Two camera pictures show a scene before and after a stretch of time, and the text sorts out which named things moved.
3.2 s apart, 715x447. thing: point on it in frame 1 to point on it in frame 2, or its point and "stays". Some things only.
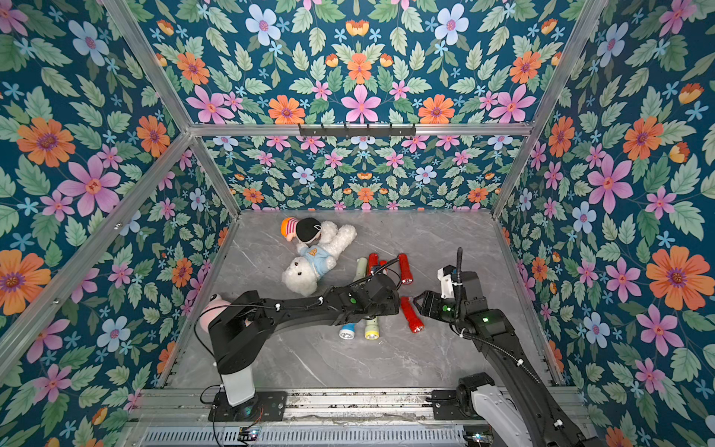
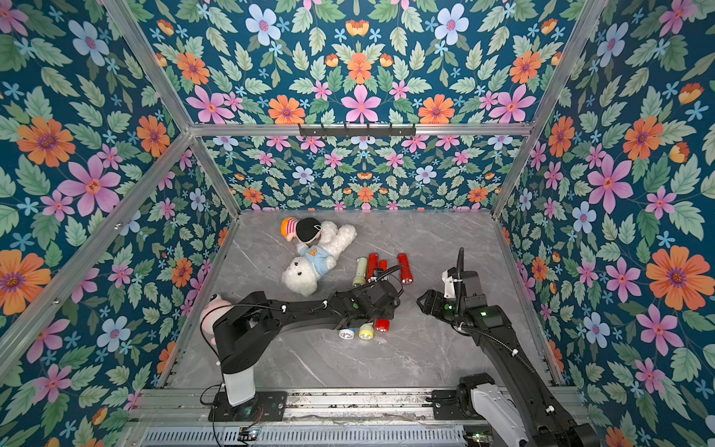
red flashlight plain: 413,319 to 382,325
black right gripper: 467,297 stays
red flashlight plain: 372,262 stays
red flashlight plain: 406,275 stays
